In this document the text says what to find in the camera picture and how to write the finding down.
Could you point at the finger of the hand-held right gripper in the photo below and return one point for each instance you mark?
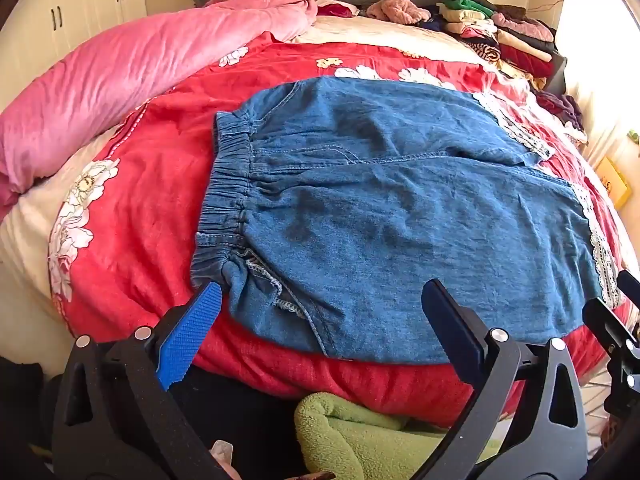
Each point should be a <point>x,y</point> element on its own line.
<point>607,325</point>
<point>630,287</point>

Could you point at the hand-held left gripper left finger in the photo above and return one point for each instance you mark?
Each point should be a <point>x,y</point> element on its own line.
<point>192,330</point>

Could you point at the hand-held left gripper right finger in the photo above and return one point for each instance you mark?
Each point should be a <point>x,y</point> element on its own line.
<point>450,325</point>

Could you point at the blue denim pants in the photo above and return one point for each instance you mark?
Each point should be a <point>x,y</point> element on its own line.
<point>375,210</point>

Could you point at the person's left hand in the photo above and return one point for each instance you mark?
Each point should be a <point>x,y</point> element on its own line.
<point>222,455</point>

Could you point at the yellow box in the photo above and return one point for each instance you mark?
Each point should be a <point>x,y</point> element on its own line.
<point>612,180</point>

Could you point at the red floral blanket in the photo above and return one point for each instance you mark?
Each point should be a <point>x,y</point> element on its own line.
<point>150,200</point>

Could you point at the small green object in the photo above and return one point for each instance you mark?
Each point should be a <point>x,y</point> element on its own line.
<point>634,136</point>

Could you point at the purple clothes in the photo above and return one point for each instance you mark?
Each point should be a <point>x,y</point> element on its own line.
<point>562,107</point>

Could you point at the stack of folded clothes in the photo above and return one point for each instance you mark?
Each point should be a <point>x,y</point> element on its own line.
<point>520,45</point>

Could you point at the pink quilt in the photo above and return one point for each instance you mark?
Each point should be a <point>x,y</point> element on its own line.
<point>100,75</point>

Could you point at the pink fluffy garment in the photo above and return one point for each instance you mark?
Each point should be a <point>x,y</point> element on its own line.
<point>397,7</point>

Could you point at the dark red cloth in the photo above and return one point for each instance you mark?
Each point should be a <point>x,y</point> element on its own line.
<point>337,10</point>

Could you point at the cream wardrobe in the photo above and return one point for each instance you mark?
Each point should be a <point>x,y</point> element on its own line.
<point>75,10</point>

